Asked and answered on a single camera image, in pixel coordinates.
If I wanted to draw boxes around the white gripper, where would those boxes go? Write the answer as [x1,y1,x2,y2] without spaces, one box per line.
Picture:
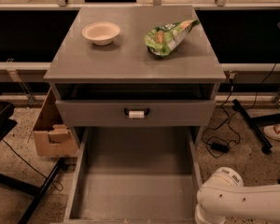
[195,204,226,224]

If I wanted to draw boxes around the grey drawer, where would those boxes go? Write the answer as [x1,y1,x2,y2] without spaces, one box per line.
[55,127,202,224]
[56,100,215,127]

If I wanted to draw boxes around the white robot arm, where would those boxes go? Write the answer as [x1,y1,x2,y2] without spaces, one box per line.
[195,167,280,224]

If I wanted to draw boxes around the grey drawer cabinet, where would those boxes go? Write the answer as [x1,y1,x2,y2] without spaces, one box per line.
[44,6,225,141]

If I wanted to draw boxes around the grey top drawer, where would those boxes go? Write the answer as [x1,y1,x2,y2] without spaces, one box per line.
[56,100,215,127]

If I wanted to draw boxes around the black stand leg right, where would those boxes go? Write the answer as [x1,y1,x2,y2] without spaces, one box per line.
[232,99,273,154]

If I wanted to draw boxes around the white red shoe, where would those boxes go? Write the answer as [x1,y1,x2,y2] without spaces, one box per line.
[263,123,280,141]

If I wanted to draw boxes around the brown cardboard box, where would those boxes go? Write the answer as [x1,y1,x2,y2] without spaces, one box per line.
[33,90,79,157]

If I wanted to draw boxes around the green chip bag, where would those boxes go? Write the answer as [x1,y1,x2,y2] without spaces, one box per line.
[144,20,200,57]

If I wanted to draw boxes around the white paper bowl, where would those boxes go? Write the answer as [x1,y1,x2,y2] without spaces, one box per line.
[82,22,120,46]

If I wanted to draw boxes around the black stand left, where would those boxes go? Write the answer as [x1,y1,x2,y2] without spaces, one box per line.
[0,107,67,224]

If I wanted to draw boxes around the black power adapter cable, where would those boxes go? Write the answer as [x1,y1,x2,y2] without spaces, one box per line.
[201,77,242,159]

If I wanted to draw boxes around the black floor cable left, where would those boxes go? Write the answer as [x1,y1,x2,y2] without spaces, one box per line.
[0,128,77,192]

